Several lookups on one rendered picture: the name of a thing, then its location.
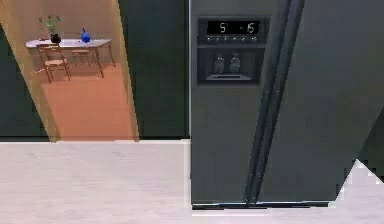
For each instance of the dark grey fridge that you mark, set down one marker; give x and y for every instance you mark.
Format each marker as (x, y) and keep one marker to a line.
(226, 133)

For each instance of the wooden chair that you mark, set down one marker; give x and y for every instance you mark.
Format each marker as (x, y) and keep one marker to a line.
(53, 61)
(81, 53)

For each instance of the blue bottle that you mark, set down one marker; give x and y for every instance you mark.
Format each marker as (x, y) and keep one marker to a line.
(85, 36)

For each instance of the white table with wooden legs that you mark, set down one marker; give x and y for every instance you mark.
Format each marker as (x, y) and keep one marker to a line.
(71, 43)

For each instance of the green plant in black pot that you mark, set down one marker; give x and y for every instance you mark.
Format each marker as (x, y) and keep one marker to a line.
(53, 30)

